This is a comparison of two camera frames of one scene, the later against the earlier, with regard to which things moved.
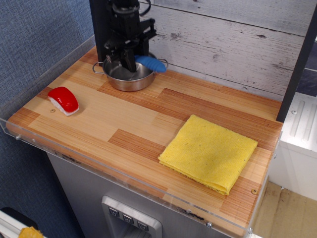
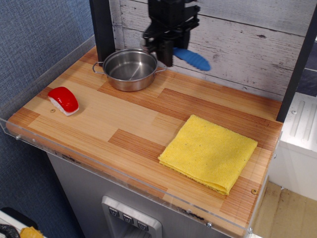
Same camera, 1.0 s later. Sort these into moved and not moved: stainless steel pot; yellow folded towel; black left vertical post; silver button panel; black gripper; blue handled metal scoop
Moved: blue handled metal scoop; black gripper
Not moved: black left vertical post; silver button panel; stainless steel pot; yellow folded towel
